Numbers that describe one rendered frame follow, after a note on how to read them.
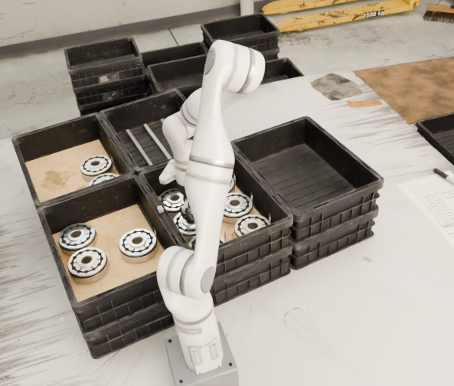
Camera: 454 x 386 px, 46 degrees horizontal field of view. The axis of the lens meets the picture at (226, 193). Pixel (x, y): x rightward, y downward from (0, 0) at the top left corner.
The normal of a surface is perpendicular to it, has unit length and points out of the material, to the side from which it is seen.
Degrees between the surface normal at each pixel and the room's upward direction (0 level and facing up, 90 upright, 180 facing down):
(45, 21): 90
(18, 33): 90
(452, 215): 0
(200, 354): 86
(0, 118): 0
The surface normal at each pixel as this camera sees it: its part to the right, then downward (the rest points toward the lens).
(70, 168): -0.06, -0.76
